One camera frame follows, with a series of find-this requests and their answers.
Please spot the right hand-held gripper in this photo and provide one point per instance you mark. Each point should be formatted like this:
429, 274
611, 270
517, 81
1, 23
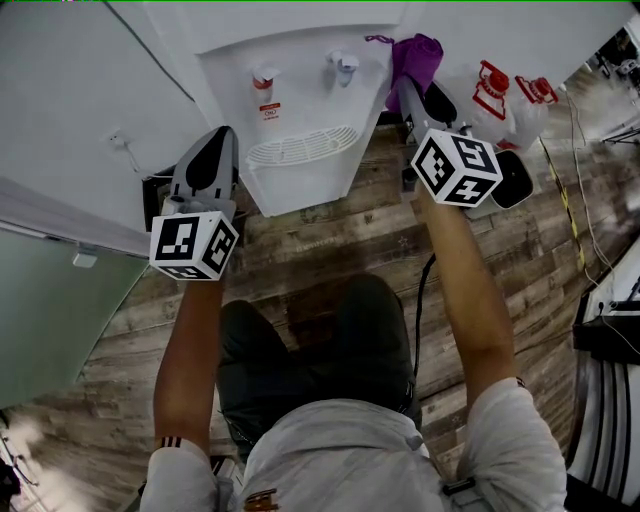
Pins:
460, 170

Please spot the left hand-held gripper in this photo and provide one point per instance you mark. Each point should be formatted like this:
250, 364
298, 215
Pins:
175, 245

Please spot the purple cleaning cloth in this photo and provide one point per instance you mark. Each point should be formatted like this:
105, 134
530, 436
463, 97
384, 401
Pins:
415, 62

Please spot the white water dispenser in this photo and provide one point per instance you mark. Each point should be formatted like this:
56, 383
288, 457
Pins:
300, 185

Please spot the person's right forearm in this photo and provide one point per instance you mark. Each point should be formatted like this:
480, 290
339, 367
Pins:
470, 300

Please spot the person's left forearm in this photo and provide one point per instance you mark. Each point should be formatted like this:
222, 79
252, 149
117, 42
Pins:
190, 360

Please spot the red-capped clear water jug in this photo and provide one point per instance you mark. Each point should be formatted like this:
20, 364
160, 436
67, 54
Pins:
490, 115
530, 117

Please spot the white drip tray grille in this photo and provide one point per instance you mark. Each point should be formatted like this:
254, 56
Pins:
305, 145

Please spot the white box appliance black face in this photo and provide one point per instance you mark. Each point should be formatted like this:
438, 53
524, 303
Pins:
515, 180

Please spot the metal door clamp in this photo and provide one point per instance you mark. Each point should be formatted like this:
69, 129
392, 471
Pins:
85, 255

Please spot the frosted glass door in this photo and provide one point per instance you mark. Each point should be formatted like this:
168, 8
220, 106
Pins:
55, 320

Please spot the person's dark trousers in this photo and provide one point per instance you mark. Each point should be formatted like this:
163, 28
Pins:
320, 360

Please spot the black metal rack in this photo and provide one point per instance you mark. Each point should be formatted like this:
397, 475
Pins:
607, 340

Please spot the black tripod stand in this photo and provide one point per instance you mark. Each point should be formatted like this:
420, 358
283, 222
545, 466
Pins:
7, 480

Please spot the white wall socket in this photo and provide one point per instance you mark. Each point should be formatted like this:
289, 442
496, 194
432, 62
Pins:
116, 138

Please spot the grey door frame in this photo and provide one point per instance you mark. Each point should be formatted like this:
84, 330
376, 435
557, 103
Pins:
50, 210

